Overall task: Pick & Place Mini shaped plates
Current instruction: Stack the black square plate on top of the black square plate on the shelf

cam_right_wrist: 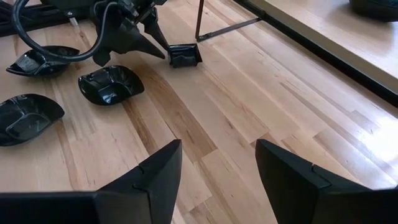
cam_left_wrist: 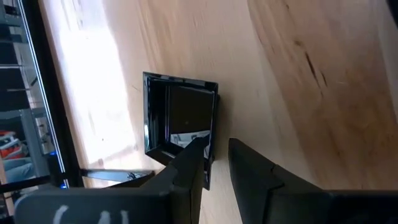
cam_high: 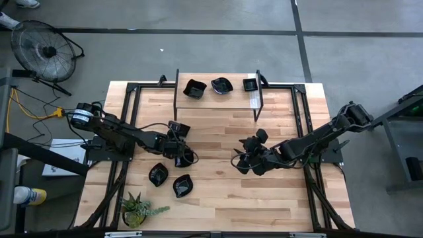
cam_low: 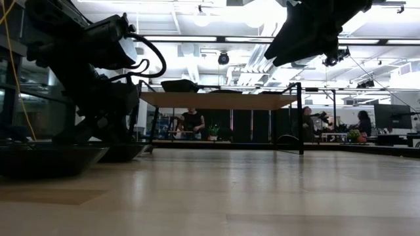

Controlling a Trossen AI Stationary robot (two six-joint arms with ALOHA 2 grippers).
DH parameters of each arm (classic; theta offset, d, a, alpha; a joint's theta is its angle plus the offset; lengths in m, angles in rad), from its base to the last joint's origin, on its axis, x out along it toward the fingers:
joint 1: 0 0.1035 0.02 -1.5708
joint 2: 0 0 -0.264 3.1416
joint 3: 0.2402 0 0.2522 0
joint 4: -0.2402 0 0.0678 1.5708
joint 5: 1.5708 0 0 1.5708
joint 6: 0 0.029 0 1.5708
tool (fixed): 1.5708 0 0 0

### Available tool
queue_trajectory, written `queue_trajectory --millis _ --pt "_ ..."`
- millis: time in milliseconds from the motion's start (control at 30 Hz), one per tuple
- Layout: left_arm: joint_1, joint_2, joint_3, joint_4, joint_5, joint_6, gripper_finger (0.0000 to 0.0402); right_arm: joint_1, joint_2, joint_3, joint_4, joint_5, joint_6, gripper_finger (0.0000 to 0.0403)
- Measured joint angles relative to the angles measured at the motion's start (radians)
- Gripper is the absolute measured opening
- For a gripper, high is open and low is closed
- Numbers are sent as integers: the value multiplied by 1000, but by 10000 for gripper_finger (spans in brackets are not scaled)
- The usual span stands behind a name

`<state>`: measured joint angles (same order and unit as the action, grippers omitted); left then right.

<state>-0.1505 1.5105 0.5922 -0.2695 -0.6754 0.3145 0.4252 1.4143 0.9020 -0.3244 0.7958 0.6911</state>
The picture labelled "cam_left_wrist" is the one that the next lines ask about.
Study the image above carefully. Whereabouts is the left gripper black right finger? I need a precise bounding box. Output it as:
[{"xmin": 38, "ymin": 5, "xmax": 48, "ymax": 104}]
[{"xmin": 228, "ymin": 138, "xmax": 398, "ymax": 224}]

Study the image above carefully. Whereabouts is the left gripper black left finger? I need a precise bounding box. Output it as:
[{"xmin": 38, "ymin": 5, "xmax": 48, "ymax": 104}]
[{"xmin": 14, "ymin": 134, "xmax": 211, "ymax": 224}]

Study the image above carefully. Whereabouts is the small black square dish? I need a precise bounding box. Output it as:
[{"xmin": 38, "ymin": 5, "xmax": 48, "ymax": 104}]
[{"xmin": 142, "ymin": 71, "xmax": 221, "ymax": 191}]

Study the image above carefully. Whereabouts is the black box with blue lights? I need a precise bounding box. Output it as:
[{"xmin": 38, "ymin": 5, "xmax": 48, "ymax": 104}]
[{"xmin": 46, "ymin": 152, "xmax": 70, "ymax": 190}]

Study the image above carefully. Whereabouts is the grey storage shelving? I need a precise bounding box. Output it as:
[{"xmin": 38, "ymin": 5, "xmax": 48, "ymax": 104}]
[{"xmin": 0, "ymin": 0, "xmax": 52, "ymax": 187}]

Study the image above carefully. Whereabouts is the black aluminium table rail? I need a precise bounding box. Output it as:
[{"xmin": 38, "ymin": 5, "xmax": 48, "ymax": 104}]
[{"xmin": 18, "ymin": 0, "xmax": 84, "ymax": 189}]

